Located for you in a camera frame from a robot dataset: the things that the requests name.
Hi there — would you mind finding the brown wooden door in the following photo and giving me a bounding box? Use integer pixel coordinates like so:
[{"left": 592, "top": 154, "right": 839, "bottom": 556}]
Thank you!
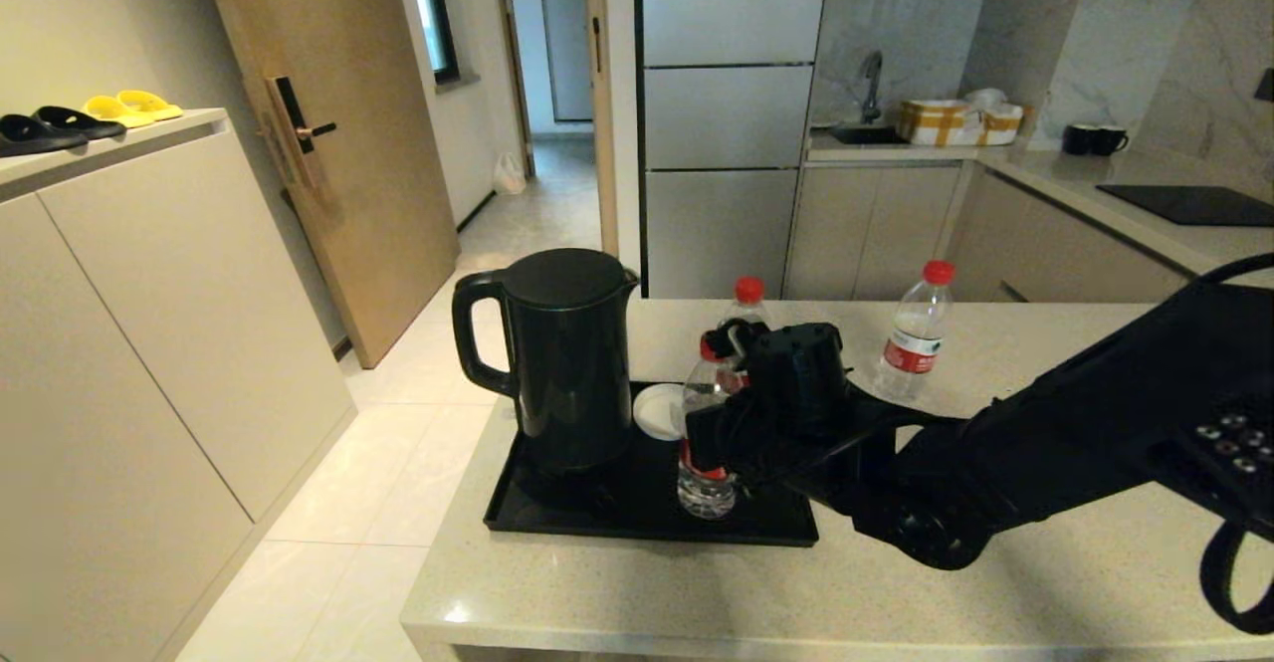
[{"left": 197, "top": 0, "right": 461, "bottom": 369}]

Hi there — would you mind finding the dark framed window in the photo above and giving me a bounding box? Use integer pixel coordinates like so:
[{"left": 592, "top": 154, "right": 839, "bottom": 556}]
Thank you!
[{"left": 416, "top": 0, "right": 461, "bottom": 86}]

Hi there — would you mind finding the yellow slipper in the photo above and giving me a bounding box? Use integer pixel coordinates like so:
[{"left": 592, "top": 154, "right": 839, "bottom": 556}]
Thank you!
[
  {"left": 83, "top": 96, "right": 158, "bottom": 129},
  {"left": 116, "top": 90, "right": 185, "bottom": 122}
]

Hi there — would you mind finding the beige shoe cabinet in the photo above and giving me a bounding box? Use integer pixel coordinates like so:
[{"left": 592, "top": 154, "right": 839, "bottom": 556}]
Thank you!
[{"left": 0, "top": 108, "right": 359, "bottom": 662}]

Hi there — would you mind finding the black door lock handle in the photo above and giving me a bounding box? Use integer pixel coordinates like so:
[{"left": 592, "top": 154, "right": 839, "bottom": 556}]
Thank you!
[{"left": 264, "top": 75, "right": 338, "bottom": 157}]

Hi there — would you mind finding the dark kitchen sink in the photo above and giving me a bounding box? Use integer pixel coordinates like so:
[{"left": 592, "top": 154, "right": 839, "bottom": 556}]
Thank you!
[{"left": 832, "top": 122, "right": 912, "bottom": 145}]

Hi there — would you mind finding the metal kitchen faucet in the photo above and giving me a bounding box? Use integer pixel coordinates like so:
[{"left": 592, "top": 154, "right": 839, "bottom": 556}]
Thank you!
[{"left": 860, "top": 50, "right": 885, "bottom": 125}]

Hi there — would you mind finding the beige kitchen cabinet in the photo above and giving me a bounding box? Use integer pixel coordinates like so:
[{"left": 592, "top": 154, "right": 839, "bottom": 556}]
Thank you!
[{"left": 784, "top": 159, "right": 1245, "bottom": 303}]

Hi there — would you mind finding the clear water bottle red cap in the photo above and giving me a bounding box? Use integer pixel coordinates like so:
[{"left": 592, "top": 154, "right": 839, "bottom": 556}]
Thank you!
[
  {"left": 717, "top": 277, "right": 773, "bottom": 336},
  {"left": 874, "top": 260, "right": 956, "bottom": 404},
  {"left": 678, "top": 334, "right": 743, "bottom": 521}
]

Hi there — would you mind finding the black rectangular tray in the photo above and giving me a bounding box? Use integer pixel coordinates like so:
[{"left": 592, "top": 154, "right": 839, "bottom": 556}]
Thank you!
[{"left": 484, "top": 381, "right": 819, "bottom": 548}]

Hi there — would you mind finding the black strap loop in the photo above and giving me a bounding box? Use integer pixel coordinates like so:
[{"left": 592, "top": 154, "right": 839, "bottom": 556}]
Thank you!
[{"left": 1199, "top": 521, "right": 1274, "bottom": 635}]

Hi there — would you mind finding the black electric kettle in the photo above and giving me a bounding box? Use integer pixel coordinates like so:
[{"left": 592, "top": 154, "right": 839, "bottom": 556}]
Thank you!
[{"left": 452, "top": 248, "right": 641, "bottom": 479}]

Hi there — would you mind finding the silver refrigerator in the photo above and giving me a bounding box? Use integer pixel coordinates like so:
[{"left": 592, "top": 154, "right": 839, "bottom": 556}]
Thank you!
[{"left": 637, "top": 0, "right": 832, "bottom": 300}]

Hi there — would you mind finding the black slipper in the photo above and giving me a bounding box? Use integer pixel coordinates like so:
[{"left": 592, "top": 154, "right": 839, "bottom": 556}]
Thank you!
[
  {"left": 33, "top": 106, "right": 127, "bottom": 140},
  {"left": 0, "top": 114, "right": 89, "bottom": 157}
]

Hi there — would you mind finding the black induction cooktop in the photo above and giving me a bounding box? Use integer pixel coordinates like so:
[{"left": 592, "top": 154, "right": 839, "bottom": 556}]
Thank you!
[{"left": 1097, "top": 184, "right": 1274, "bottom": 228}]

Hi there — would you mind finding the grey hallway door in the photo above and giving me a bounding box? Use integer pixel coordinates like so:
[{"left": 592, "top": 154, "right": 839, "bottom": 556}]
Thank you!
[{"left": 537, "top": 0, "right": 595, "bottom": 123}]

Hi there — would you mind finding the yellow white checked basket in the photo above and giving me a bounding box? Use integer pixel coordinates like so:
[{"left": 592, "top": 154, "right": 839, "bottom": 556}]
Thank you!
[{"left": 899, "top": 98, "right": 1026, "bottom": 147}]

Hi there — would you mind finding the small white saucer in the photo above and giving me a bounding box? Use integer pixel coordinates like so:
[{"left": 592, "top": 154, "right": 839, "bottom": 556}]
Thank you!
[{"left": 633, "top": 383, "right": 688, "bottom": 441}]

